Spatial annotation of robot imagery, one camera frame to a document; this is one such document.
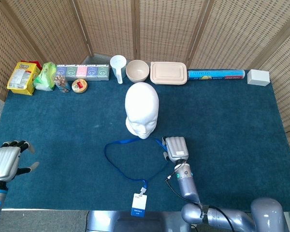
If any clear jar with sticks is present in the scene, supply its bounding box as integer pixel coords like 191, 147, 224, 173
53, 73, 71, 93

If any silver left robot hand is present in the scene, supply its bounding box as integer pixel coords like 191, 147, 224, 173
0, 140, 40, 182

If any pastel five-colour box pack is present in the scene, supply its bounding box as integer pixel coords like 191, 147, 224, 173
56, 64, 110, 82

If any beige lidded lunch box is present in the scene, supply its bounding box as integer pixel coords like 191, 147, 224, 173
149, 61, 188, 86

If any white cardboard box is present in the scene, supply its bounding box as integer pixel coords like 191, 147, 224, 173
246, 69, 271, 87

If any grey robot torso base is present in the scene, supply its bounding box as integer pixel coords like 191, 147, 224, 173
86, 210, 192, 232

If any white plastic measuring cup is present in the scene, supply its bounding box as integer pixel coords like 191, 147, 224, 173
110, 55, 127, 85

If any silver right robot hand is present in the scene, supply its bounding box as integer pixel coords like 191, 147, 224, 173
161, 136, 189, 163

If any wicker folding screen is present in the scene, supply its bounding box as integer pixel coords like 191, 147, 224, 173
0, 0, 290, 181

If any blue lanyard with badge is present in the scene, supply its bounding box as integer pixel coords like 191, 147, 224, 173
103, 137, 170, 217

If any yellow snack bag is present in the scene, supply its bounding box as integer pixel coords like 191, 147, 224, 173
6, 60, 42, 96

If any blue felt table mat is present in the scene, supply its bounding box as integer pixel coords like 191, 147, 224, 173
0, 74, 290, 213

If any white foam mannequin head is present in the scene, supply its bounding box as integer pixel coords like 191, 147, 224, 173
124, 82, 160, 140

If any round yellow tin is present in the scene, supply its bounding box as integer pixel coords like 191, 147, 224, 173
71, 79, 88, 94

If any green snack bag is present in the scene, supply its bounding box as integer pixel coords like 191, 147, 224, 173
33, 61, 58, 92

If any beige bowl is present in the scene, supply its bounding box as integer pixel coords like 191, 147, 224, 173
127, 75, 149, 83
125, 59, 150, 80

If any blue food wrap roll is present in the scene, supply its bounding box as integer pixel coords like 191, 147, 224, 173
188, 69, 246, 81

